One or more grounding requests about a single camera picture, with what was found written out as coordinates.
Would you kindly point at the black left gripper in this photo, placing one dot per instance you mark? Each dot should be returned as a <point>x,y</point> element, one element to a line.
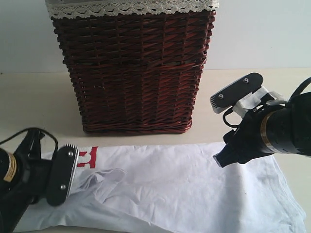
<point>35,170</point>

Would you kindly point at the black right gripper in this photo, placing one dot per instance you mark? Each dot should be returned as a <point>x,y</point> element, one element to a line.
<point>244,143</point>

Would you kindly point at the white t-shirt red lettering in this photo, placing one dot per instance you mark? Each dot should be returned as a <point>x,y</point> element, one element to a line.
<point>172,189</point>

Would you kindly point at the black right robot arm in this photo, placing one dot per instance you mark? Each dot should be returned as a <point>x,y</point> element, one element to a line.
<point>274,129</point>

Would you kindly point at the brown wicker basket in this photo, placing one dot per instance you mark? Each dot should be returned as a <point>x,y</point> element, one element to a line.
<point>136,73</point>

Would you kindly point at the cream lace basket liner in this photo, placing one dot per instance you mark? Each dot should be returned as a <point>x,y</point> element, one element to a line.
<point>71,9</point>

